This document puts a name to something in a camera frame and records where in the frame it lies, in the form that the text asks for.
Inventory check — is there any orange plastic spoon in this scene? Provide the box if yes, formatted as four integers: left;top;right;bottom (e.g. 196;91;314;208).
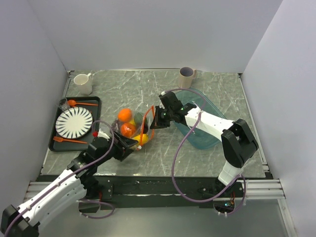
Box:
68;100;98;107

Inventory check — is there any small orange pumpkin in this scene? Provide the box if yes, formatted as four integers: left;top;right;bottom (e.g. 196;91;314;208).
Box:
120;122;136;138

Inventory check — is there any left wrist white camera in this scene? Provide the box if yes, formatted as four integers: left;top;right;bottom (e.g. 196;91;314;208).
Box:
92;129;112;140

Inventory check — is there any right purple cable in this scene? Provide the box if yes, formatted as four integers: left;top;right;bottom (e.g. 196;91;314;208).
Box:
171;88;247;215

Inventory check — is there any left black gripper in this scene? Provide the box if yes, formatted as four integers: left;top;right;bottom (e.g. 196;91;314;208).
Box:
96;130;138;165

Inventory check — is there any green lime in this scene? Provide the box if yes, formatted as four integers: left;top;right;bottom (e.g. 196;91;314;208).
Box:
134;112;144;124

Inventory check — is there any clear zip top bag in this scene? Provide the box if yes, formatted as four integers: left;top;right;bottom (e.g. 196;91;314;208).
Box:
111;106;155;150

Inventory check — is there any orange plastic fork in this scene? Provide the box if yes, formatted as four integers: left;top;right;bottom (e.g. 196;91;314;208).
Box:
53;136;87;144

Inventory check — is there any orange tangerine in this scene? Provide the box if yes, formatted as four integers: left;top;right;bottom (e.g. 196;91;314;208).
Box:
117;108;133;123

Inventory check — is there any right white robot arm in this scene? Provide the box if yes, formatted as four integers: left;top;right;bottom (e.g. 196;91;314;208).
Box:
150;90;259;197

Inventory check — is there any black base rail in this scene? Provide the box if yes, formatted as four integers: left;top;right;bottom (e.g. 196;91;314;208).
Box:
85;176;243;208

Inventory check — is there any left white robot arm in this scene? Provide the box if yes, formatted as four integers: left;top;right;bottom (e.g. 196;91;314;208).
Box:
0;132;138;237

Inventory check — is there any purple grape bunch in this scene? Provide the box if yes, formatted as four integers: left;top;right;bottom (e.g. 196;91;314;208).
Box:
111;119;121;132

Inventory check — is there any clear small glass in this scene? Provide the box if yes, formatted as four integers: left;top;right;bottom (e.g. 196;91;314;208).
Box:
58;98;70;112

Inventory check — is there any beige mug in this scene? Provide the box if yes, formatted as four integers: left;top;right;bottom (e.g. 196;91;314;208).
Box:
178;67;197;89

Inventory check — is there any dark avocado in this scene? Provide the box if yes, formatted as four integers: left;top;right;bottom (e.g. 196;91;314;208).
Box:
143;123;149;133

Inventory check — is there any teal plastic food container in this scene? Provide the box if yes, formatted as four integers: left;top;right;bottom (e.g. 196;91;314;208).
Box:
175;88;226;150

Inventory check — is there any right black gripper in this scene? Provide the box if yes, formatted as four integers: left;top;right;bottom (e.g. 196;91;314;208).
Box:
151;105;174;129

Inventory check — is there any white cup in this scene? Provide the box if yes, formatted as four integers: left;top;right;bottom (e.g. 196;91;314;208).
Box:
74;73;92;95

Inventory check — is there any white striped plate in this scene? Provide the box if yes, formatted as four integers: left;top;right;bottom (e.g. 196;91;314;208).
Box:
55;107;93;139

